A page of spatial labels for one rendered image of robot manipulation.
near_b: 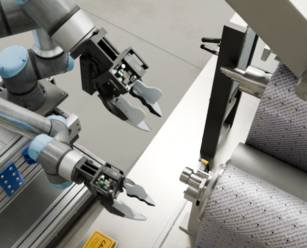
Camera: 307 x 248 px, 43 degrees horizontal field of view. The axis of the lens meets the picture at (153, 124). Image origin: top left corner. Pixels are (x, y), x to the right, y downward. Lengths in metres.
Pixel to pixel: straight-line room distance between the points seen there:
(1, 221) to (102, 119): 0.88
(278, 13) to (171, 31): 2.81
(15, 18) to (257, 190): 0.57
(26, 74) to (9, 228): 0.87
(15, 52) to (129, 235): 0.74
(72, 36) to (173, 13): 2.52
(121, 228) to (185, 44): 1.97
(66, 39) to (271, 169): 0.53
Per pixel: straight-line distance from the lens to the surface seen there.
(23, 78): 1.44
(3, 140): 1.62
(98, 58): 0.70
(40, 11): 0.70
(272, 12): 0.22
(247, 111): 1.42
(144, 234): 1.17
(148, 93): 0.76
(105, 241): 1.14
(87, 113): 2.53
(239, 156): 0.91
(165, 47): 2.90
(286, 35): 0.22
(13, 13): 0.79
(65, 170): 1.01
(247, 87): 0.89
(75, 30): 0.69
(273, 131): 0.90
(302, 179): 0.92
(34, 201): 2.05
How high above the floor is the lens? 2.00
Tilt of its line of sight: 55 degrees down
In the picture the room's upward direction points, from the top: straight up
